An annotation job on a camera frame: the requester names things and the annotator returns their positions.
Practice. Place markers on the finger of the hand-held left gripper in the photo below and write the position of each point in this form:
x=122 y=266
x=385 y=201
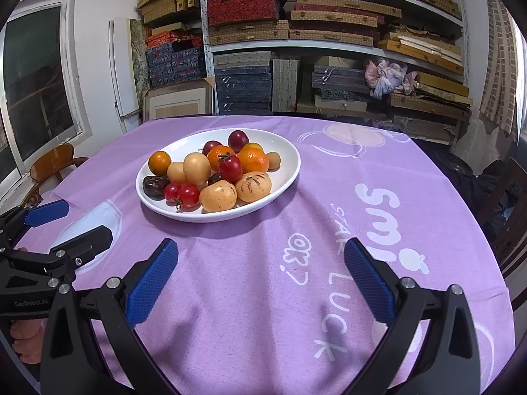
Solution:
x=47 y=212
x=88 y=240

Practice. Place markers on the orange cherry tomato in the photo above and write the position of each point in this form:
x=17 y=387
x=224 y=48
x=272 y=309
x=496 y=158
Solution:
x=159 y=163

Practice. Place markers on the mottled green board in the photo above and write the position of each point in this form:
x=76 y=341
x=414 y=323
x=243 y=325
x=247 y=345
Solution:
x=139 y=55

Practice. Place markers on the stack of tan woven boxes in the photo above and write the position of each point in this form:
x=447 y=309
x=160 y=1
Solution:
x=333 y=18

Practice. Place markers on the white leaning board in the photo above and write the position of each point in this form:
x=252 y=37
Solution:
x=123 y=74

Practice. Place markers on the stack of dark blue boxes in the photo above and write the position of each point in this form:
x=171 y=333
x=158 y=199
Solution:
x=243 y=90

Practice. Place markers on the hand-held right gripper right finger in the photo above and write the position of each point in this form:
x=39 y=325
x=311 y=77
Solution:
x=366 y=284

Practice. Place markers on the stack of dark grey boxes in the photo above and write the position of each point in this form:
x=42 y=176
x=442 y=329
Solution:
x=337 y=82

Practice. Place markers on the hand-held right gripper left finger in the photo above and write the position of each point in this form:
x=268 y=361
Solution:
x=152 y=284

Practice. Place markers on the dark brown oblong fruit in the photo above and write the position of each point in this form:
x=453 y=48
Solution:
x=214 y=180

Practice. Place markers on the stack of yellow wooden boards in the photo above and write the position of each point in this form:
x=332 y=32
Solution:
x=428 y=49

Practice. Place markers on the orange mandarin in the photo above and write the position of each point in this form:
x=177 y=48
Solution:
x=215 y=157
x=253 y=160

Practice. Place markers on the person's left hand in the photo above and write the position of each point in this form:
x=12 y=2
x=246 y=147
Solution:
x=26 y=339

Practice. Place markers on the stack of blue floral boxes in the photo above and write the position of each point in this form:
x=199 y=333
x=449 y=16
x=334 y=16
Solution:
x=175 y=63

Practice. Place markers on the white framed window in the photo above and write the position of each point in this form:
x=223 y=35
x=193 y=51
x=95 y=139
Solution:
x=33 y=70

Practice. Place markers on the pink plastic bag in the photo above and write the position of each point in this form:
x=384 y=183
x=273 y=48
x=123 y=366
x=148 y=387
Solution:
x=387 y=78

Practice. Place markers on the beige framed board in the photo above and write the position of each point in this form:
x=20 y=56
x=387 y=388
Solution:
x=177 y=103

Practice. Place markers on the yellow cherry tomato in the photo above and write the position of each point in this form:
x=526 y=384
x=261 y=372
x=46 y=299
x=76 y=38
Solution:
x=253 y=146

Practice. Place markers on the grey woven upright box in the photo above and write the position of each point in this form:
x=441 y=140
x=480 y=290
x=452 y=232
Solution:
x=285 y=86

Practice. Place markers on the brown speckled round fruit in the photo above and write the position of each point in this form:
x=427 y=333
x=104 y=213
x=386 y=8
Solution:
x=273 y=160

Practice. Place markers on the red tomato with green stem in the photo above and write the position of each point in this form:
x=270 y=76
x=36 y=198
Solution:
x=230 y=168

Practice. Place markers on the dark purple wrinkled fruit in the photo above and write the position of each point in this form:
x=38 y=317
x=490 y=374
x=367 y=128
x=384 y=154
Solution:
x=155 y=187

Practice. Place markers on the brown wooden chair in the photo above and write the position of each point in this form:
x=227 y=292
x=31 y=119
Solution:
x=51 y=162

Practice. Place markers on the white plate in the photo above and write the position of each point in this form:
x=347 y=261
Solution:
x=181 y=148

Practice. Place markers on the purple printed tablecloth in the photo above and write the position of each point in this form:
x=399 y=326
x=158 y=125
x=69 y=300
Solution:
x=267 y=255

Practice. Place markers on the large red patterned box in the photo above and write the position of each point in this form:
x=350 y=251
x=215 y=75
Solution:
x=241 y=8

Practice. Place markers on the pale orange round fruit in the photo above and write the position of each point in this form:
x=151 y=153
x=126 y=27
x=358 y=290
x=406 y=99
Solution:
x=196 y=168
x=176 y=173

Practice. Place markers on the white metal shelf rack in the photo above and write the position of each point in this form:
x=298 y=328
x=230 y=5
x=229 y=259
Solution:
x=207 y=49

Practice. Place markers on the striped pepino melon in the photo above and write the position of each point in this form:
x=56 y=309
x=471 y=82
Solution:
x=218 y=196
x=254 y=187

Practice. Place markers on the brick patterned hanging cloth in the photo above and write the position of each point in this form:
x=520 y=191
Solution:
x=500 y=70

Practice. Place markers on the black round disc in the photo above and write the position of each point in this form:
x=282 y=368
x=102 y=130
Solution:
x=453 y=166

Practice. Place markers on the stack of brown woven boxes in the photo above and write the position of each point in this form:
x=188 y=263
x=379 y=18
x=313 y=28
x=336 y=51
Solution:
x=428 y=103

